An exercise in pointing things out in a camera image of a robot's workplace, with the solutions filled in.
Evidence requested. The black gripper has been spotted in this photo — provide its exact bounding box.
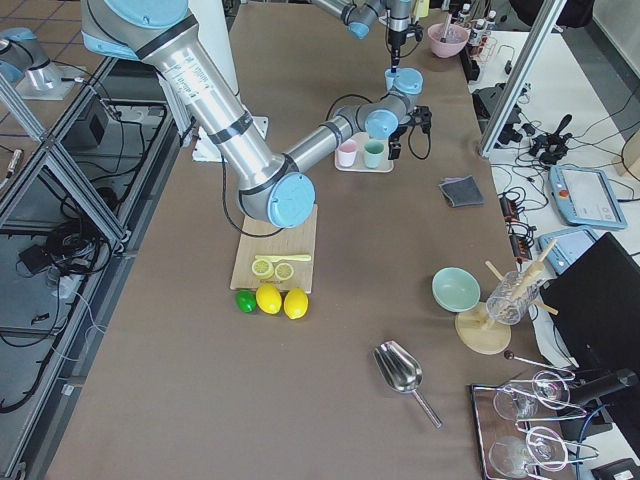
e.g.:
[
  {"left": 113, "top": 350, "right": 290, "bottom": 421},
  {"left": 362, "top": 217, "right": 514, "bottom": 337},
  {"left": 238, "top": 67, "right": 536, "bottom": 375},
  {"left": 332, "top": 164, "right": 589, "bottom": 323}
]
[
  {"left": 388, "top": 106, "right": 432, "bottom": 160},
  {"left": 385, "top": 17, "right": 423, "bottom": 74}
]

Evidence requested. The green cup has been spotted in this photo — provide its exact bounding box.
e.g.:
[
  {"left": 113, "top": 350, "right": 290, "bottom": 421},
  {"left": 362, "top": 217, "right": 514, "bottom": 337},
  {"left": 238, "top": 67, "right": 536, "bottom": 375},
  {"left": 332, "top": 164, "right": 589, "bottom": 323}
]
[{"left": 363, "top": 140, "right": 384, "bottom": 169}]

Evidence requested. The blue cup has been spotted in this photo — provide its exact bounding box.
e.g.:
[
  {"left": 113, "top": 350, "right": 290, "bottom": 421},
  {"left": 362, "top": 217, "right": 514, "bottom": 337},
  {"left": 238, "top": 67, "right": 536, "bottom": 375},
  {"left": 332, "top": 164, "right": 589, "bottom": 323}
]
[{"left": 384, "top": 69, "right": 399, "bottom": 91}]

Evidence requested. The pink cup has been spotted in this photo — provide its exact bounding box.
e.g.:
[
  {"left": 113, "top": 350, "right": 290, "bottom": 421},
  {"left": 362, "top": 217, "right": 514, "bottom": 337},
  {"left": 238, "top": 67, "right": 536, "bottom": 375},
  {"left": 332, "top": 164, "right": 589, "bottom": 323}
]
[{"left": 334, "top": 139, "right": 359, "bottom": 168}]

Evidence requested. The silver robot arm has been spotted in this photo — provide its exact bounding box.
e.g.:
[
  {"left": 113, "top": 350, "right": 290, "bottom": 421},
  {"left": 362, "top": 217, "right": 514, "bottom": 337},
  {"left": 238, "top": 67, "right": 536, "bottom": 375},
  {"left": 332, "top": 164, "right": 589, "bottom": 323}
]
[
  {"left": 311, "top": 0, "right": 423, "bottom": 74},
  {"left": 81, "top": 0, "right": 423, "bottom": 228}
]

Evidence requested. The cream rabbit tray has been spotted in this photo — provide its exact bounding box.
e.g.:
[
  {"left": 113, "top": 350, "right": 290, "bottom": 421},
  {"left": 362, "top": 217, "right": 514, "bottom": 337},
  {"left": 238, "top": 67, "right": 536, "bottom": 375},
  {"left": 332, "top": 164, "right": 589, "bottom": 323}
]
[{"left": 334, "top": 132, "right": 394, "bottom": 173}]

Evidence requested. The wine glass rack tray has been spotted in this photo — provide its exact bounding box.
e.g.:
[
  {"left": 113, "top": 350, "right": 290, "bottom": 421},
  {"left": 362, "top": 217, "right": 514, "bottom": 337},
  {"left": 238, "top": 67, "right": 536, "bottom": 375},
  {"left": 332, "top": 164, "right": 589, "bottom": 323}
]
[{"left": 470, "top": 366, "right": 623, "bottom": 479}]

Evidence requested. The metal muddler tool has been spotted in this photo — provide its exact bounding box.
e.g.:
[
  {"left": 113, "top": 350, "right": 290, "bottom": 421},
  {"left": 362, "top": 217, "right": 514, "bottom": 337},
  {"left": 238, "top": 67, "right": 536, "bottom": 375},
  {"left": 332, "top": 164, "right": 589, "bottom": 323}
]
[{"left": 440, "top": 13, "right": 452, "bottom": 43}]

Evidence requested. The pink bowl with ice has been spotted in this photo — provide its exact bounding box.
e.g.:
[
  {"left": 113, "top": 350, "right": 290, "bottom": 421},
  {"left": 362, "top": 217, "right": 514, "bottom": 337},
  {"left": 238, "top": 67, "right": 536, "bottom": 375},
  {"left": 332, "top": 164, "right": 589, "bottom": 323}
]
[{"left": 427, "top": 23, "right": 469, "bottom": 58}]

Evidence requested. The grey folded cloth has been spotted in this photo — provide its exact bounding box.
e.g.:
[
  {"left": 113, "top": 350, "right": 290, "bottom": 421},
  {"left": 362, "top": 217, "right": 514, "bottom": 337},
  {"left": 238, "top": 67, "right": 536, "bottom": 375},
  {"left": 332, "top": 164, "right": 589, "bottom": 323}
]
[{"left": 439, "top": 176, "right": 485, "bottom": 208}]

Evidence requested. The yellow plastic knife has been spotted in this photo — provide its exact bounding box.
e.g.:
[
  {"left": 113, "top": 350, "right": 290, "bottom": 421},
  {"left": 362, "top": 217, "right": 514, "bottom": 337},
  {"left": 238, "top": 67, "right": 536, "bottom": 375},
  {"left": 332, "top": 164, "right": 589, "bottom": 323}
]
[{"left": 254, "top": 254, "right": 312, "bottom": 263}]

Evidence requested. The black handheld gripper controller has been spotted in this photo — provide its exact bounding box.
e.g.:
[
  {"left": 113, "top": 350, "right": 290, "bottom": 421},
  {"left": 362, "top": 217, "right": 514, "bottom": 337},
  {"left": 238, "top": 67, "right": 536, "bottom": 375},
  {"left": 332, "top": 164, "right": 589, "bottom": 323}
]
[{"left": 528, "top": 114, "right": 573, "bottom": 165}]

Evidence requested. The green bowl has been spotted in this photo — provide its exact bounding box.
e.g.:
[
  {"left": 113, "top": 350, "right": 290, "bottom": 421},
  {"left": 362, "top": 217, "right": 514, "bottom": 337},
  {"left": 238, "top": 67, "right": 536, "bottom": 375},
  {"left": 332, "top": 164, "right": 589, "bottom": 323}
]
[{"left": 432, "top": 267, "right": 481, "bottom": 313}]

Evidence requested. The wooden cutting board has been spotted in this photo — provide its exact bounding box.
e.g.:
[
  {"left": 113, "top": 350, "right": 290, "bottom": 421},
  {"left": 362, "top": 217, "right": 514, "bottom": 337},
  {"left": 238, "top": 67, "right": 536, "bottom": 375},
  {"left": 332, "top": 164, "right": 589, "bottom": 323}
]
[{"left": 230, "top": 207, "right": 318, "bottom": 294}]

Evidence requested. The lemon slice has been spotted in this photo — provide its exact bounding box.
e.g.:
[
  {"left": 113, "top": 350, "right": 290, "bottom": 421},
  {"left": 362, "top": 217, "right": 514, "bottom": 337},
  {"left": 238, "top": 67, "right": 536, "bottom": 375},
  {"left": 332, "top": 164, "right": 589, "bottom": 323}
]
[
  {"left": 274, "top": 262, "right": 295, "bottom": 282},
  {"left": 251, "top": 258, "right": 275, "bottom": 280}
]

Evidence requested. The whole yellow lemon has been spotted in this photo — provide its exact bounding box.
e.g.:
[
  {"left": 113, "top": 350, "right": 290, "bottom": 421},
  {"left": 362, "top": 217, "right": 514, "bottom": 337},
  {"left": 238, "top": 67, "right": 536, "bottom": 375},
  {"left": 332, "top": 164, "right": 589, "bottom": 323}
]
[
  {"left": 255, "top": 283, "right": 282, "bottom": 315},
  {"left": 283, "top": 288, "right": 309, "bottom": 320}
]

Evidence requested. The clear glass on stand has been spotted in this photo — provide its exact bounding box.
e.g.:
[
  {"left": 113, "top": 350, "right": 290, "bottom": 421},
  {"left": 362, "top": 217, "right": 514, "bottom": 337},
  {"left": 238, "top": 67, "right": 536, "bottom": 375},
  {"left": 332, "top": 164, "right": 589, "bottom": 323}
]
[{"left": 486, "top": 271, "right": 540, "bottom": 325}]

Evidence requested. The blue teach pendant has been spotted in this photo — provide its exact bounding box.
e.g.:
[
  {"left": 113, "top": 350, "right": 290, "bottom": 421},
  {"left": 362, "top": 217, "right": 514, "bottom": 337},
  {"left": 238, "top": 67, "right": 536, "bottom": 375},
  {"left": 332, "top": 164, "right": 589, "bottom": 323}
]
[
  {"left": 549, "top": 165, "right": 628, "bottom": 230},
  {"left": 538, "top": 225, "right": 599, "bottom": 275}
]

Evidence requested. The wooden cup stand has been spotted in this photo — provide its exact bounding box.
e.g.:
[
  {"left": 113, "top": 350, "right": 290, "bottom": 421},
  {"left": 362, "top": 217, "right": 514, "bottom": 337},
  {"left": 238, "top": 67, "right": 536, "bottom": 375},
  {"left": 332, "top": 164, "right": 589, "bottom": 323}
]
[{"left": 455, "top": 240, "right": 558, "bottom": 355}]

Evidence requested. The green lime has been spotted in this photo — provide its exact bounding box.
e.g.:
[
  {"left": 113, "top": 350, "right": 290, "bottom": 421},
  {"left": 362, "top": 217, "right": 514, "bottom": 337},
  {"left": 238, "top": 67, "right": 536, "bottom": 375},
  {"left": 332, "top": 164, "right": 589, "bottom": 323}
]
[{"left": 235, "top": 290, "right": 257, "bottom": 313}]

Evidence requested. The metal scoop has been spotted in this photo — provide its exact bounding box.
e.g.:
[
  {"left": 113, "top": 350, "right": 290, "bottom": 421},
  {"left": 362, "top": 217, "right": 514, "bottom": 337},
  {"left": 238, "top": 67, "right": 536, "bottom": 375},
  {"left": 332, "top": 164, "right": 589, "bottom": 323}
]
[{"left": 374, "top": 340, "right": 443, "bottom": 429}]

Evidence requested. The black computer monitor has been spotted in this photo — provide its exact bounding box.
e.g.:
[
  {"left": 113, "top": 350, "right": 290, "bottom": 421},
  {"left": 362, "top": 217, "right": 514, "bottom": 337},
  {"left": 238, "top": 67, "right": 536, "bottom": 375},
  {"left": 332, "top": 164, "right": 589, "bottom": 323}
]
[{"left": 541, "top": 233, "right": 639, "bottom": 372}]

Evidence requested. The aluminium frame post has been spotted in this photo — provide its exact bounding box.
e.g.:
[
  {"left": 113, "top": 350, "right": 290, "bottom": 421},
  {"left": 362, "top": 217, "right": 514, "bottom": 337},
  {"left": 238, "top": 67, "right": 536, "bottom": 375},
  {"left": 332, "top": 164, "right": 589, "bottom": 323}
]
[{"left": 478, "top": 0, "right": 566, "bottom": 159}]

